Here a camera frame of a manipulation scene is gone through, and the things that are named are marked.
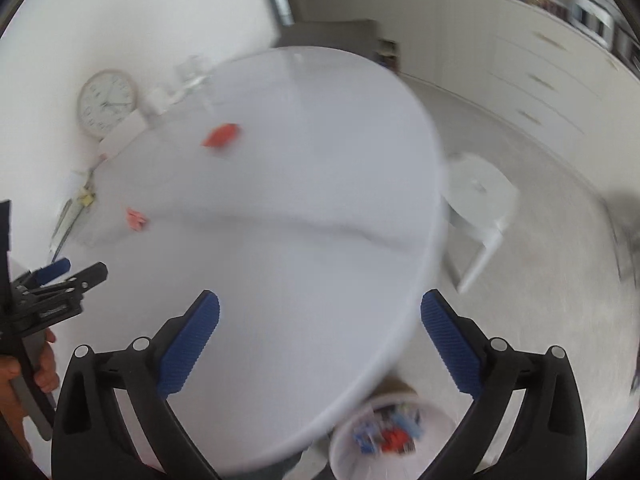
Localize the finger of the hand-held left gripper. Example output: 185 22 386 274
47 261 108 296
20 258 71 288

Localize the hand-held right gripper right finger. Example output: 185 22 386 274
419 289 587 480

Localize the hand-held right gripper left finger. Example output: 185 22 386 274
51 289 222 480

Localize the colourful printed snack wrapper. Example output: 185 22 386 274
352 422 378 453

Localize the white round waste bin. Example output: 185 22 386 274
327 392 458 480

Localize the person's left hand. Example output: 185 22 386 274
0 332 61 456

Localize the pink crumpled paper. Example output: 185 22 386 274
125 207 151 232

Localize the white flat box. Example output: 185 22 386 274
97 112 151 158

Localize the white plastic stool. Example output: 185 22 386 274
442 152 521 295

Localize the white oval table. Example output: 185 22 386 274
50 46 448 471

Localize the white tissue pack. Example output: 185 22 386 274
142 85 176 116

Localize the red crumpled paper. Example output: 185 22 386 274
201 122 242 150

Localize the clear drinking glass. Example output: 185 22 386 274
174 55 213 88

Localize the white drawer cabinet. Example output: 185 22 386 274
390 0 640 171

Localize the round beige wall clock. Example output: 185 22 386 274
76 69 139 140

